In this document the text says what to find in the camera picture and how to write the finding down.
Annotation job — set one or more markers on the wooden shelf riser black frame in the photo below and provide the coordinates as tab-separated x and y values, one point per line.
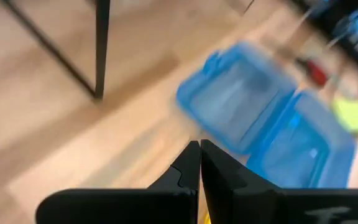
102	46

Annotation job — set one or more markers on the small red object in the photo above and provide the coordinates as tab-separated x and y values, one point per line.
317	73

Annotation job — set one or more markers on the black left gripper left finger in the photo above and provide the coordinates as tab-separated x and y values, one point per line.
185	174

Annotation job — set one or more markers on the green sticky note pad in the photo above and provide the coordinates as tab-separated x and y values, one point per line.
351	115

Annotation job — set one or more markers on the blue plastic pencil case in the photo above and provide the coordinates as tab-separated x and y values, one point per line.
238	102

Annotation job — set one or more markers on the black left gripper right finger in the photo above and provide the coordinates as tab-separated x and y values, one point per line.
228	186

